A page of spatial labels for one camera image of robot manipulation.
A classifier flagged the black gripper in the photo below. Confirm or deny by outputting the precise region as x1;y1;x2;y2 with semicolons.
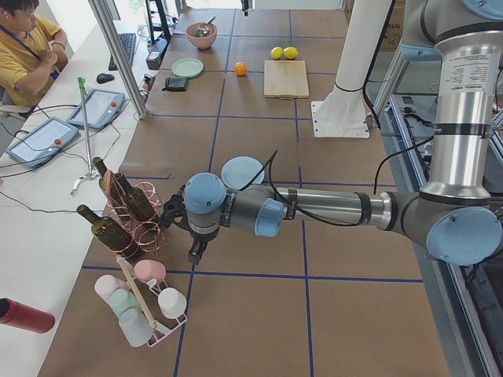
158;185;209;264

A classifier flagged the orange mandarin fruit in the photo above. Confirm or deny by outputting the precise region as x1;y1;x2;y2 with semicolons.
234;62;248;77

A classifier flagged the light green ceramic plate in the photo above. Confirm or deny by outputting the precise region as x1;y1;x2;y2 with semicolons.
171;58;204;79

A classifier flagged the pink cup upper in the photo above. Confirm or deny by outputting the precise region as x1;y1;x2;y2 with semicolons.
134;259;167;284

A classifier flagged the white cup rack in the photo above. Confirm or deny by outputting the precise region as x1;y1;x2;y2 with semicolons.
116;254;189;349

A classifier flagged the white cup right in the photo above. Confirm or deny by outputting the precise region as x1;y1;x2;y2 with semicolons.
158;287;187;319

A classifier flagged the dark wine bottle right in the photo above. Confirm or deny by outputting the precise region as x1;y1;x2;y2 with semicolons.
115;172;159;222

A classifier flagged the dark wine bottle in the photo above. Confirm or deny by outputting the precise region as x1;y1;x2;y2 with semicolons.
92;156;123;207
76;204;143;263
115;172;159;222

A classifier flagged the dark wine bottle left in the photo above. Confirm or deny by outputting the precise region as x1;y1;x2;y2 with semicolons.
76;204;143;263

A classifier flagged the green cup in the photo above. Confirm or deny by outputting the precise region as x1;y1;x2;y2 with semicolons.
108;288;141;317

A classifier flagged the pale pink cup left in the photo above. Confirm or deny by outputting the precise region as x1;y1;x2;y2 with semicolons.
94;275;129;303

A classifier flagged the pale blue cup bottom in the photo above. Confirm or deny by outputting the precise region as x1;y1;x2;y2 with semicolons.
119;308;153;347

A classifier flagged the green tipped grabber stick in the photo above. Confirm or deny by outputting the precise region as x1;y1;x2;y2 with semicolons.
70;76;98;196

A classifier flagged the dark grey folded cloth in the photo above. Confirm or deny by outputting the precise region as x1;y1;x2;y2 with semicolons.
162;76;189;92

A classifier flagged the teach pendant far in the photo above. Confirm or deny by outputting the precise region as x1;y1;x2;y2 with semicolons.
85;89;125;130

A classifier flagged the teach pendant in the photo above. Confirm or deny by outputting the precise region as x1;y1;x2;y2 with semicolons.
6;117;79;168
85;89;125;130

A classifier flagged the teach pendant near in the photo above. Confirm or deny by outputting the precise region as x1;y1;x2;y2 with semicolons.
6;117;79;168

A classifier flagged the bamboo cutting board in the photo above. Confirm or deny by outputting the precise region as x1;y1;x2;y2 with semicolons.
263;60;310;98

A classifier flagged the black computer mouse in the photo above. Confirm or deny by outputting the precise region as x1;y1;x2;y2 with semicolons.
96;73;115;84

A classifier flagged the upper yellow lemon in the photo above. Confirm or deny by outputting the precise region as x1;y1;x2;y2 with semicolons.
270;46;284;60

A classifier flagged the yellow lemon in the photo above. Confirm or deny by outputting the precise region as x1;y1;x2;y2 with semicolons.
283;46;299;60
270;46;284;60

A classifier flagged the pink bowl with ice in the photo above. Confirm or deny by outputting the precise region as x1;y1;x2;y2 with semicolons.
185;22;217;49

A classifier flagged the lower yellow lemon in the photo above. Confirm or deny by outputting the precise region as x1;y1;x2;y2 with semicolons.
283;46;299;60

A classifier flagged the black keyboard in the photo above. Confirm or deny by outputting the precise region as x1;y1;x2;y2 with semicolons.
108;32;138;72

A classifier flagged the person in yellow shirt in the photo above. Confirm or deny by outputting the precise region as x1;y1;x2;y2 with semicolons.
1;1;68;108

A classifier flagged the copper wire bottle rack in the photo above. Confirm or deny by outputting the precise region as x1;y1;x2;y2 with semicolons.
100;169;166;257

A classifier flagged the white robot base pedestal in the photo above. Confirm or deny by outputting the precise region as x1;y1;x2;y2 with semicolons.
311;0;394;138

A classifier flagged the aluminium frame post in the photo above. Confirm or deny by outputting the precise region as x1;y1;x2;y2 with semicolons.
88;0;148;119

